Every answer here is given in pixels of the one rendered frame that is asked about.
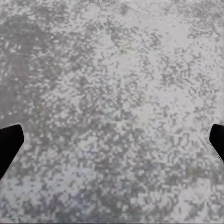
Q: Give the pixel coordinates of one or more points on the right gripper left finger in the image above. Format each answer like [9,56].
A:
[11,140]

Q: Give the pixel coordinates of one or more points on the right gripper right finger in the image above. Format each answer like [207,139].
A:
[217,139]

